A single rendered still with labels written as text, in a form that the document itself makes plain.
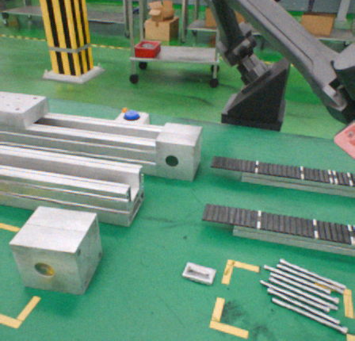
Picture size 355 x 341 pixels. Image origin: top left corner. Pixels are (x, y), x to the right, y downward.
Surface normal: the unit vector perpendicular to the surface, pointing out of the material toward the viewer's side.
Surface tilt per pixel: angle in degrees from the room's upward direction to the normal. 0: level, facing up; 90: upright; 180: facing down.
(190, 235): 0
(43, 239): 0
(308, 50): 48
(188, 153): 90
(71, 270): 90
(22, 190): 90
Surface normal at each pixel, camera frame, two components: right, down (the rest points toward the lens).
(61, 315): 0.01, -0.82
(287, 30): -0.39, -0.19
